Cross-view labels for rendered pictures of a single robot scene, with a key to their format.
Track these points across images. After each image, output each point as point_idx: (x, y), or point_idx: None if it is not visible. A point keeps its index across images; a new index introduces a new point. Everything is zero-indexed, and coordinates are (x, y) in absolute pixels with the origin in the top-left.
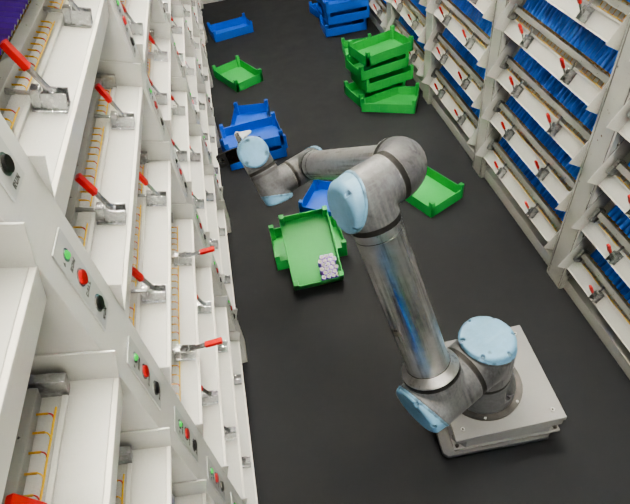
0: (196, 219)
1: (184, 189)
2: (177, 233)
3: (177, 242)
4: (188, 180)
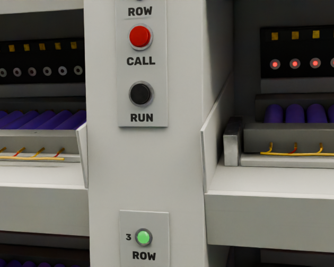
0: (123, 229)
1: (117, 92)
2: (34, 157)
3: (2, 156)
4: (303, 192)
